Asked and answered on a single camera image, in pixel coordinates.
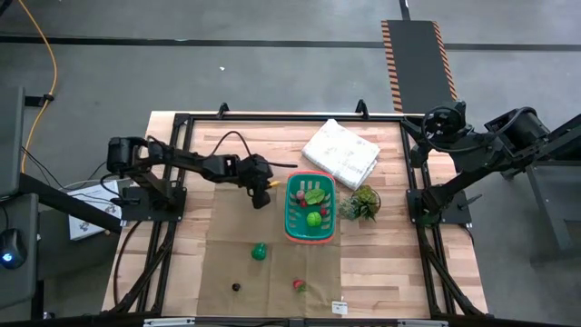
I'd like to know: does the light green toy lettuce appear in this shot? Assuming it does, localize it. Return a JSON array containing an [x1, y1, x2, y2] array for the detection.
[[304, 188, 327, 205]]

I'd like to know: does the black metal table frame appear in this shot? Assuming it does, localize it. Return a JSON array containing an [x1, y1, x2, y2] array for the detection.
[[103, 99, 489, 319]]

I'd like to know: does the tan cloth mat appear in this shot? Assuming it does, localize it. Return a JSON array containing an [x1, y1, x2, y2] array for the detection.
[[196, 177, 342, 318]]

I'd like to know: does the black orange-striped floor ramp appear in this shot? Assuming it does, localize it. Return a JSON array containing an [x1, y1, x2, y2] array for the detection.
[[380, 19, 459, 114]]

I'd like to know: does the white printed booklet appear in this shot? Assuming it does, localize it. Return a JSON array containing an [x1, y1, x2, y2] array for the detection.
[[67, 180, 123, 242]]

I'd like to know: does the silver metal bracket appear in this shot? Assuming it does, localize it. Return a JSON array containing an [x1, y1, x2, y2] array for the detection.
[[398, 319, 449, 327], [143, 317, 196, 327]]

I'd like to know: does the potted artificial succulent plant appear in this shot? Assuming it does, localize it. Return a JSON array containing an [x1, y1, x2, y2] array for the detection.
[[339, 183, 382, 223]]

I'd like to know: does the black metal stand beam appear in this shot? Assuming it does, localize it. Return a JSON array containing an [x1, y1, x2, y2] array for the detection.
[[17, 172, 123, 235]]

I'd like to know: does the black cable clamp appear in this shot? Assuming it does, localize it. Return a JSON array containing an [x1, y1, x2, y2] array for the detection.
[[25, 93, 55, 109]]

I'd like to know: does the grey desk surface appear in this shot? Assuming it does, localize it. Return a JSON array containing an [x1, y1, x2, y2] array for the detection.
[[0, 193, 41, 310]]

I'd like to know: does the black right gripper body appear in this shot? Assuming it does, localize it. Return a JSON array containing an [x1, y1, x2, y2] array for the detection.
[[421, 102, 468, 151]]

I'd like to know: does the yellow cable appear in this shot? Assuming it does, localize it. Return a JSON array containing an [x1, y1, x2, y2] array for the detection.
[[17, 0, 59, 173]]

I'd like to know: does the teal basket orange rim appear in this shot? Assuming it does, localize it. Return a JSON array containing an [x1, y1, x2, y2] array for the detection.
[[284, 170, 338, 245]]

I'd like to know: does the black curved hose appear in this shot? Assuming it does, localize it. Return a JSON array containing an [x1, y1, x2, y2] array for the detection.
[[112, 220, 143, 306]]

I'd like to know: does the white plaid towel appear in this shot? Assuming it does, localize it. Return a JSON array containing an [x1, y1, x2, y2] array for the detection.
[[300, 118, 381, 191]]

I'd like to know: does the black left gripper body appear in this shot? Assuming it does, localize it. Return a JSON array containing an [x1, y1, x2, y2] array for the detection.
[[235, 153, 275, 211]]

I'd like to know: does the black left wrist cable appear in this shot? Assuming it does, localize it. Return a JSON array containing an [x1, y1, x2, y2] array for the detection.
[[209, 130, 300, 170]]

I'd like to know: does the grey monitor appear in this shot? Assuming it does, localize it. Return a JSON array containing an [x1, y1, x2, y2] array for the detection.
[[0, 85, 26, 196]]

